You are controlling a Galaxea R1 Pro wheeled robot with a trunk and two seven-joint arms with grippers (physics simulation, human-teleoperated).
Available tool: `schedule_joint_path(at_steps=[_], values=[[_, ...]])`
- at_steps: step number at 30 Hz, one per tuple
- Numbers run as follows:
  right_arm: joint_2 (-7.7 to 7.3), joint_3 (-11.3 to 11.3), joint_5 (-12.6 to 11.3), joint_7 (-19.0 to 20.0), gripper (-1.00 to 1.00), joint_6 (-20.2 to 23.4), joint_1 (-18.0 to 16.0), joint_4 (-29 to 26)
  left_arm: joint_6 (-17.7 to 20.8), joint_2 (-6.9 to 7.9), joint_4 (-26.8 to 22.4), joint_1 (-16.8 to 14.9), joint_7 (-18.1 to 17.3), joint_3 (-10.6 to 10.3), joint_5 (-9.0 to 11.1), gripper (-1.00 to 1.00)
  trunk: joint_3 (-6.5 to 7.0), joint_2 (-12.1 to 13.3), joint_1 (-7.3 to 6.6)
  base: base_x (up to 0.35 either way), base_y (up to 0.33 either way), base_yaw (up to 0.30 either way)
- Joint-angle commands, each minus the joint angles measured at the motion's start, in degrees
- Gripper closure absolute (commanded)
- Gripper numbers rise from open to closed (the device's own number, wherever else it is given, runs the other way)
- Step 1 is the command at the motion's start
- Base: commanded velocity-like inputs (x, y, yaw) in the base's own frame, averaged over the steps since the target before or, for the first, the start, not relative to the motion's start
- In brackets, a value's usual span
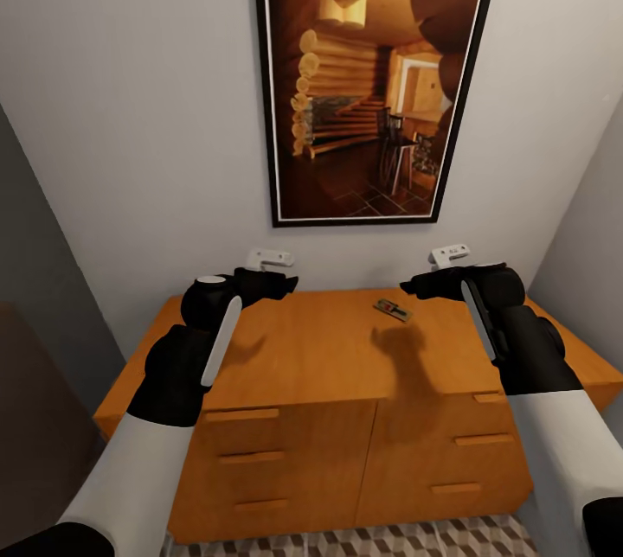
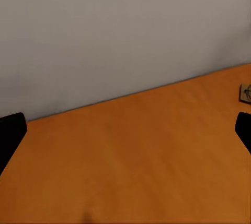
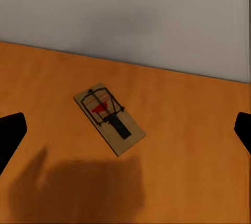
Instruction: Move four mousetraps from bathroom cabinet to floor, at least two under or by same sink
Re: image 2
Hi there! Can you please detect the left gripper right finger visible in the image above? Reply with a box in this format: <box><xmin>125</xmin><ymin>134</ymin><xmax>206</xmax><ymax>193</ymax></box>
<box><xmin>235</xmin><ymin>112</ymin><xmax>251</xmax><ymax>154</ymax></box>

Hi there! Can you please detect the mousetrap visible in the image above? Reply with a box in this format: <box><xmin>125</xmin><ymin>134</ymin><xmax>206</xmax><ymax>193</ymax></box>
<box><xmin>239</xmin><ymin>84</ymin><xmax>251</xmax><ymax>104</ymax></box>

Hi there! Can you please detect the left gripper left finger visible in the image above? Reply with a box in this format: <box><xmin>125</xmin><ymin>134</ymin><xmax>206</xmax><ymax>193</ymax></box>
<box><xmin>0</xmin><ymin>112</ymin><xmax>27</xmax><ymax>175</ymax></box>

